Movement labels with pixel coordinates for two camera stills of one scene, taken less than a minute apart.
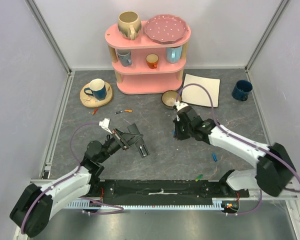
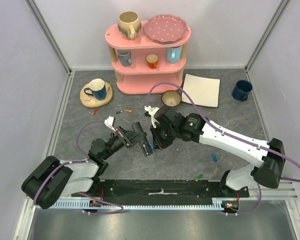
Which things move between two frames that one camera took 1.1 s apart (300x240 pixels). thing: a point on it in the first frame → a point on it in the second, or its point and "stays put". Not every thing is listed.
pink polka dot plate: [165, 28] stays put
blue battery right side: [214, 157] stays put
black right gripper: [179, 131] → [157, 135]
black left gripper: [126, 139] stays put
